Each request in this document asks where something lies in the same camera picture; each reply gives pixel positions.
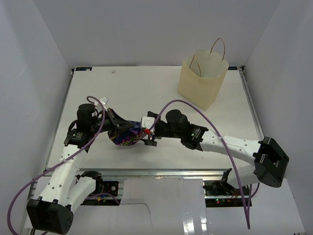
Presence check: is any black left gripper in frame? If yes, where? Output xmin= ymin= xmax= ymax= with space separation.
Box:
xmin=90 ymin=108 xmax=134 ymax=136

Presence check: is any dark blue snack bag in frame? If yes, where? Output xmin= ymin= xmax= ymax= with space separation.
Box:
xmin=108 ymin=121 xmax=143 ymax=146

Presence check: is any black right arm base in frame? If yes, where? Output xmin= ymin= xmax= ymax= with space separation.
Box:
xmin=202 ymin=168 xmax=243 ymax=208

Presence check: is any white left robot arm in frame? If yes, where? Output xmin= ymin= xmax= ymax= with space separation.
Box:
xmin=26 ymin=104 xmax=134 ymax=235

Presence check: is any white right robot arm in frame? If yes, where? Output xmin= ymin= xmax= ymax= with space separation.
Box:
xmin=141 ymin=110 xmax=289 ymax=195

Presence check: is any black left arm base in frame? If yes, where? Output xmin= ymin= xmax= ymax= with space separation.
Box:
xmin=75 ymin=170 xmax=121 ymax=206

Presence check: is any beige paper bag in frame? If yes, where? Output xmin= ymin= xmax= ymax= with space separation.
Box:
xmin=178 ymin=38 xmax=229 ymax=110

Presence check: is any blue label sticker left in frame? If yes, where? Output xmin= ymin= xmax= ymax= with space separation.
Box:
xmin=75 ymin=67 xmax=92 ymax=71

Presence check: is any blue label sticker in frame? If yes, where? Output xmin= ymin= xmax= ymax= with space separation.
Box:
xmin=228 ymin=66 xmax=238 ymax=71
xmin=75 ymin=67 xmax=92 ymax=71

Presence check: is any blue label sticker right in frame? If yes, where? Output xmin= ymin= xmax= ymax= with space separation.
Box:
xmin=228 ymin=66 xmax=238 ymax=71

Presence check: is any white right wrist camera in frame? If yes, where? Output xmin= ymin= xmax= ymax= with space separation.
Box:
xmin=140 ymin=117 xmax=155 ymax=135

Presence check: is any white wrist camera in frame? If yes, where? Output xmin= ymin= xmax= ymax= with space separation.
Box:
xmin=140 ymin=117 xmax=155 ymax=135
xmin=94 ymin=96 xmax=109 ymax=112

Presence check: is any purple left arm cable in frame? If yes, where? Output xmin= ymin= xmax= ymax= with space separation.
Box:
xmin=7 ymin=95 xmax=121 ymax=233

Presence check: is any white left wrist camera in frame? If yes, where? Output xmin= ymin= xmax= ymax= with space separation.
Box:
xmin=94 ymin=96 xmax=109 ymax=112

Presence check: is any aluminium table front rail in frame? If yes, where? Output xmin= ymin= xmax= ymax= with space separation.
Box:
xmin=43 ymin=168 xmax=260 ymax=177

